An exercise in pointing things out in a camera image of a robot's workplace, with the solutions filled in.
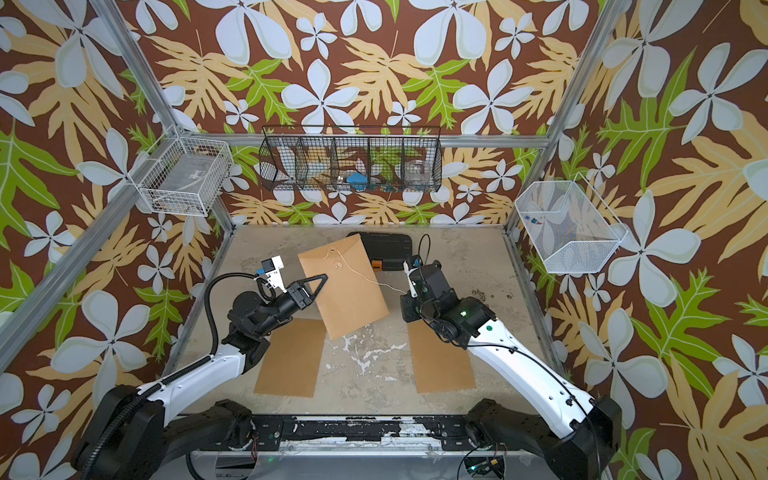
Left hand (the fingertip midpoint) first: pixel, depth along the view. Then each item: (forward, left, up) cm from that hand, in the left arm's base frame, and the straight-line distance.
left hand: (327, 275), depth 73 cm
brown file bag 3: (-13, -30, -27) cm, 43 cm away
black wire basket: (+45, -3, +4) cm, 45 cm away
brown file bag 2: (-3, -5, -6) cm, 8 cm away
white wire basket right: (+17, -67, 0) cm, 69 cm away
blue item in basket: (+35, -6, +2) cm, 35 cm away
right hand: (-2, -19, -6) cm, 20 cm away
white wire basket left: (+30, +45, +7) cm, 54 cm away
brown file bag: (-12, +12, -26) cm, 31 cm away
